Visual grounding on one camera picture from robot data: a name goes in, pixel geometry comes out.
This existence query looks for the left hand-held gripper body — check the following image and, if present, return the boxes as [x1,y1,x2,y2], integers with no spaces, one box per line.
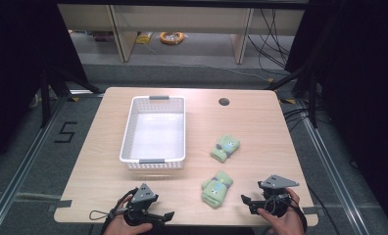
[123,182,160,227]

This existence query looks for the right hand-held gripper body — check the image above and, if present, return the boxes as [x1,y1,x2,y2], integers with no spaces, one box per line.
[257,174,300,218]

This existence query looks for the green cartoon-face sock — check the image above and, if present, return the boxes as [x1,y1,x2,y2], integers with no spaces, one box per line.
[200,170,234,210]
[210,134,241,164]

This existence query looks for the white plastic basket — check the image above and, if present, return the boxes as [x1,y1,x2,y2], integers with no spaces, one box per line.
[119,95,186,171]

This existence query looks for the person's right hand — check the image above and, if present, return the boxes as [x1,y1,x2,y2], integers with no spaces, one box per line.
[256,187,307,235]

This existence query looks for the person's left hand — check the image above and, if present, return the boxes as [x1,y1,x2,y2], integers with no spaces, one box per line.
[103,194,154,235]

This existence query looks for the black metal stand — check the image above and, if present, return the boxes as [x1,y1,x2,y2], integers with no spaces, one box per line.
[39,64,102,129]
[265,63,319,129]

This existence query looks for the dark curtain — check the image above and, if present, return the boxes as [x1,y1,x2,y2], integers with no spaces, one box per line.
[0,0,89,165]
[283,0,388,226]

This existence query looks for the yellow packet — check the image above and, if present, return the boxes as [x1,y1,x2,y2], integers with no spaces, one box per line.
[135,31,154,45]

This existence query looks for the beige shelf unit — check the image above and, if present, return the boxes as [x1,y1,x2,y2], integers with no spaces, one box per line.
[57,3,306,65]

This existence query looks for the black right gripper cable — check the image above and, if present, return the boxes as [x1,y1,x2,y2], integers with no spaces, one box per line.
[281,195,309,233]

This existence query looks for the long black floor cable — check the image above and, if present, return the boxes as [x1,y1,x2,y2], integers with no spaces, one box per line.
[307,184,341,235]

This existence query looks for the aluminium floor rail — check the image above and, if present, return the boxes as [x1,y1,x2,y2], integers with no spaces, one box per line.
[295,97,370,235]
[0,95,69,235]

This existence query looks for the black floor cables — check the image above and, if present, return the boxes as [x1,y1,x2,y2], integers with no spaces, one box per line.
[281,107,317,132]

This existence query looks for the thin white floor cable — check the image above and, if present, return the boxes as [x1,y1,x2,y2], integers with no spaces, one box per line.
[142,42,272,82]

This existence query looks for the bundle of black hanging cables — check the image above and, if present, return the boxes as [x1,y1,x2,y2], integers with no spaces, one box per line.
[246,8,297,75]

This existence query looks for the orange cable coil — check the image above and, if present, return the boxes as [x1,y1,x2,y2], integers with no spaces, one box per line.
[159,30,186,46]

